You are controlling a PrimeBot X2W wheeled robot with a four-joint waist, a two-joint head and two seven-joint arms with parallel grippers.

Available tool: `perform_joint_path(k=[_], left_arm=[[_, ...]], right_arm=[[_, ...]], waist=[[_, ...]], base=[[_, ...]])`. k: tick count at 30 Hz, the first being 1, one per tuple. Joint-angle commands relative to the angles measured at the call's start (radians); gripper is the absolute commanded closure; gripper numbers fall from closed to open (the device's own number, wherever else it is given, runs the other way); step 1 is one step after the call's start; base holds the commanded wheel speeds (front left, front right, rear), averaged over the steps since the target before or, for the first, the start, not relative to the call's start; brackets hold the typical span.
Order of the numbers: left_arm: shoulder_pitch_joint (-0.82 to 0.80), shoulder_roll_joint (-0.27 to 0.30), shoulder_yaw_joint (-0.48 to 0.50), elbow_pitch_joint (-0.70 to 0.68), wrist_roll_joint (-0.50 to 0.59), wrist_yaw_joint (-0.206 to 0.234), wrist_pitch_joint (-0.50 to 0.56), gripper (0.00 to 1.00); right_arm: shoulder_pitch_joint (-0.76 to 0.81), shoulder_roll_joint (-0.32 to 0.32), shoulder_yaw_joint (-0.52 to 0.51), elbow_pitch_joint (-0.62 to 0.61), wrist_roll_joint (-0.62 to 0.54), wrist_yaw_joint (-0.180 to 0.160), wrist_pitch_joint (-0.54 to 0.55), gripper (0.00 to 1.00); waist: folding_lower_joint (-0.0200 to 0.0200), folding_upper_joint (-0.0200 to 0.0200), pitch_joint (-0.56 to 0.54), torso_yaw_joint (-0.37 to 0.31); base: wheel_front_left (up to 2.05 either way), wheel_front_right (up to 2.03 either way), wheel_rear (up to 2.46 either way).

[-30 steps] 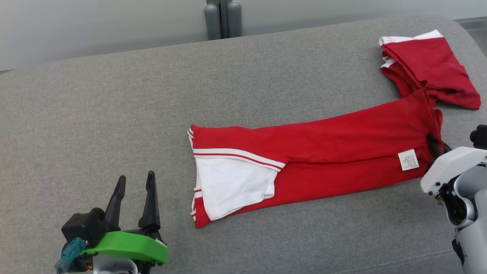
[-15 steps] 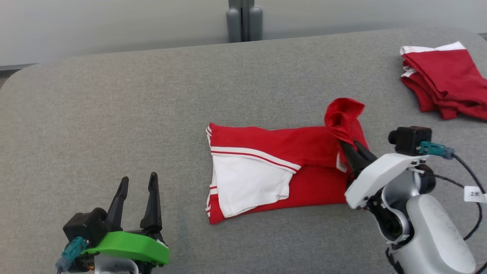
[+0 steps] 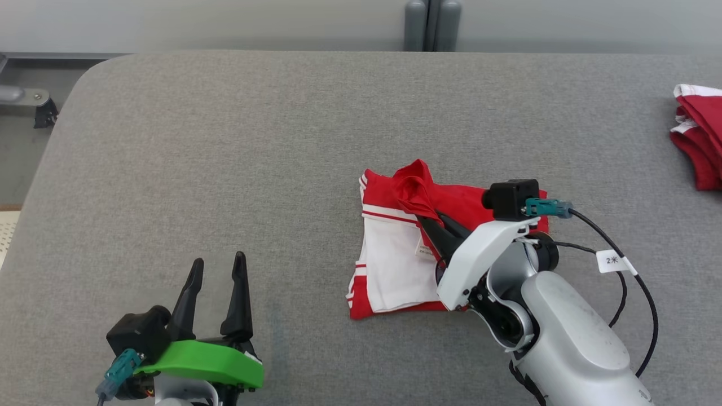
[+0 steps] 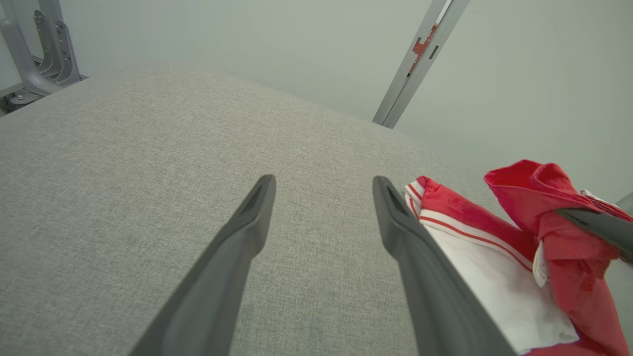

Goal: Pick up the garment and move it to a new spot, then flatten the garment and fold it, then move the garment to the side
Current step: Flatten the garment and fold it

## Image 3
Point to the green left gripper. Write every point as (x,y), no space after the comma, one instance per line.
(214,363)

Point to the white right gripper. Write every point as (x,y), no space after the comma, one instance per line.
(468,265)

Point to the red jersey with white sleeves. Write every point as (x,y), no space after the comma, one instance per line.
(389,270)

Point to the red Bulls 23 shorts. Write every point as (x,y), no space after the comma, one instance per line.
(702,135)

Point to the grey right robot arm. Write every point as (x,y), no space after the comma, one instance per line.
(569,338)

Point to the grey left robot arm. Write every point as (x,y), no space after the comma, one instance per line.
(180,392)

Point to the white perforated floor panel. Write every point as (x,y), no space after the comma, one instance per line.
(8,237)

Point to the black caster foot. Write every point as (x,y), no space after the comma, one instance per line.
(46,115)

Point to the dark grey baseboard strip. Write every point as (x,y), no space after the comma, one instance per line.
(56,56)

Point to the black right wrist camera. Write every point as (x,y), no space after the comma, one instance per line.
(510,200)

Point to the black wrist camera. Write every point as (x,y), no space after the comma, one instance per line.
(510,200)
(138,332)

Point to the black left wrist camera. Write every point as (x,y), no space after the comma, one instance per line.
(138,332)

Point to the grey partition frame post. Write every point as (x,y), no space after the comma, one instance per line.
(415,25)
(448,25)

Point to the grey metal bracket bar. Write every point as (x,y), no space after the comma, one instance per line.
(20,95)

